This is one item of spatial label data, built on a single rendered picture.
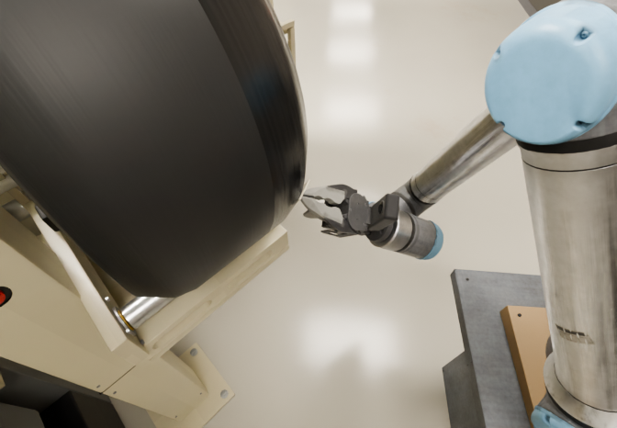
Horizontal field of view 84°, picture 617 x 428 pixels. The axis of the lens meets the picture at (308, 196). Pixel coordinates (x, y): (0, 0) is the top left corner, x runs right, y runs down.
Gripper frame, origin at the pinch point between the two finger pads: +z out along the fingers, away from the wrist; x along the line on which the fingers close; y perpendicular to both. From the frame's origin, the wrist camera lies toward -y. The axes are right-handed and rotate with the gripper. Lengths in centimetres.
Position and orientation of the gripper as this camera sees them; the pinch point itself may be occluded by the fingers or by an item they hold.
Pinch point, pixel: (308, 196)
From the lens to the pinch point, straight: 58.9
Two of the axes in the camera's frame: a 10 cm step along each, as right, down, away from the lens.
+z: -8.1, -2.8, -5.2
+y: -5.8, 2.0, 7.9
